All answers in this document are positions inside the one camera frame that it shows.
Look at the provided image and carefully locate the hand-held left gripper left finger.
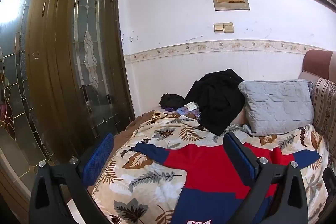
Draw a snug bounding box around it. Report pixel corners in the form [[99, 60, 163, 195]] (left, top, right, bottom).
[[28, 133, 114, 224]]

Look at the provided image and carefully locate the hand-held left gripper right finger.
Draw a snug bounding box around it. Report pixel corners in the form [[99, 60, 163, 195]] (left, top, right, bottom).
[[223, 132, 308, 224]]

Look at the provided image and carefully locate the red and blue sweater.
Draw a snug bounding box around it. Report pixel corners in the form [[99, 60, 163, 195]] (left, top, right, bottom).
[[134, 141, 322, 224]]

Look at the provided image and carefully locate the brown bed sheet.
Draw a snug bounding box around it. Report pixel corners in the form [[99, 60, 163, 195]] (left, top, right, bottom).
[[113, 110, 163, 161]]

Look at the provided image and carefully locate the pale pink pillow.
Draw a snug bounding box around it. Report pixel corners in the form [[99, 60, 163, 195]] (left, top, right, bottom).
[[230, 106, 248, 127]]

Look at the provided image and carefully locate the leaf print blanket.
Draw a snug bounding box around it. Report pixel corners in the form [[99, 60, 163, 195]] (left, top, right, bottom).
[[91, 110, 330, 224]]

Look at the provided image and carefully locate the large black garment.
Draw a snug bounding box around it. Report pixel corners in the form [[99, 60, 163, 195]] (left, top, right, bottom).
[[185, 69, 246, 136]]

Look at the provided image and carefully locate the grey quilted pillow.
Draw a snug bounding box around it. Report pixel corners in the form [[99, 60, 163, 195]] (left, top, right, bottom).
[[238, 79, 315, 135]]

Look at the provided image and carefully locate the white lilac packet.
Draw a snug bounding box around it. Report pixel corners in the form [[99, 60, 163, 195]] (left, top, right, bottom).
[[183, 102, 199, 112]]

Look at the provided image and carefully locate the small black cloth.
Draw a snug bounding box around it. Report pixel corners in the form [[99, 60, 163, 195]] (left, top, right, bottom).
[[159, 93, 185, 109]]

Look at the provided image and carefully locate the wooden glass panel door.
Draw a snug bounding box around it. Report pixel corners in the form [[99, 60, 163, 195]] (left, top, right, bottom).
[[0, 0, 135, 214]]

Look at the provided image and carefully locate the striped patterned cushion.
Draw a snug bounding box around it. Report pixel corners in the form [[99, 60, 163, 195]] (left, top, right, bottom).
[[310, 77, 336, 146]]

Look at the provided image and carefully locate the reddish upholstered headboard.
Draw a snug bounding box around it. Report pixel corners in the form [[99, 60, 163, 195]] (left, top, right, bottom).
[[298, 49, 336, 83]]

